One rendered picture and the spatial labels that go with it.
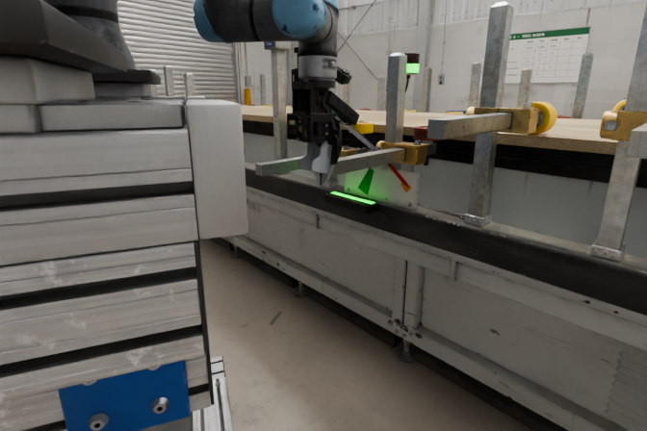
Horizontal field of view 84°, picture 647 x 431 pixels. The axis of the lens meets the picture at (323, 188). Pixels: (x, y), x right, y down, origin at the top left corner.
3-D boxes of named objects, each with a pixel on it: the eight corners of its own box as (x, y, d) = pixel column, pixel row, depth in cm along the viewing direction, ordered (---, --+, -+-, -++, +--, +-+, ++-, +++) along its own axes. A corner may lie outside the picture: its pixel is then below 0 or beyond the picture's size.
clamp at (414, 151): (416, 165, 92) (417, 145, 91) (374, 159, 102) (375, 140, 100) (427, 163, 96) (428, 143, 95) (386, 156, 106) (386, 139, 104)
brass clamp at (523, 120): (527, 134, 72) (530, 109, 71) (461, 129, 81) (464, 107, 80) (536, 132, 76) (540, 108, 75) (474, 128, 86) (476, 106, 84)
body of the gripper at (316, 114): (286, 142, 73) (285, 80, 70) (317, 139, 78) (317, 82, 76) (311, 146, 67) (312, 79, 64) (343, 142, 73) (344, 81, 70)
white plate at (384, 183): (416, 211, 95) (418, 173, 92) (343, 191, 113) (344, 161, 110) (417, 210, 95) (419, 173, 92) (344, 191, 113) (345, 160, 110)
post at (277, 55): (280, 175, 136) (276, 48, 124) (272, 173, 139) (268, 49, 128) (289, 173, 139) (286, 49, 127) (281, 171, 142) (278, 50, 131)
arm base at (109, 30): (23, 67, 57) (9, -2, 54) (55, 72, 71) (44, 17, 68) (130, 69, 62) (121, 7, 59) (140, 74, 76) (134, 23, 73)
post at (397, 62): (390, 229, 103) (400, 51, 91) (380, 226, 105) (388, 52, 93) (398, 226, 105) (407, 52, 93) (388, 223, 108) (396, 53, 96)
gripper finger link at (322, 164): (304, 189, 73) (304, 143, 71) (325, 184, 77) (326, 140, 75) (315, 191, 71) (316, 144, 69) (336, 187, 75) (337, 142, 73)
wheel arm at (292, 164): (262, 179, 94) (261, 163, 93) (255, 177, 97) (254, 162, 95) (368, 159, 123) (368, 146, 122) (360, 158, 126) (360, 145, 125)
